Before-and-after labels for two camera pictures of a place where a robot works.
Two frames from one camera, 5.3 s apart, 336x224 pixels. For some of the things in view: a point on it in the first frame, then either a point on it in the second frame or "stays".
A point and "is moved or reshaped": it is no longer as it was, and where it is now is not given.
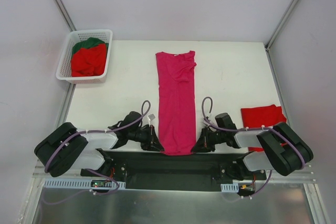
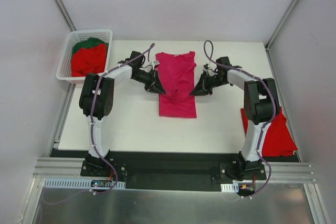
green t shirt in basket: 90,42 stays
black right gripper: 205,139 -> 205,83
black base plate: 174,170 stays
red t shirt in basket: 88,62 stays
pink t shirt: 176,74 is moved or reshaped
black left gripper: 151,137 -> 151,81
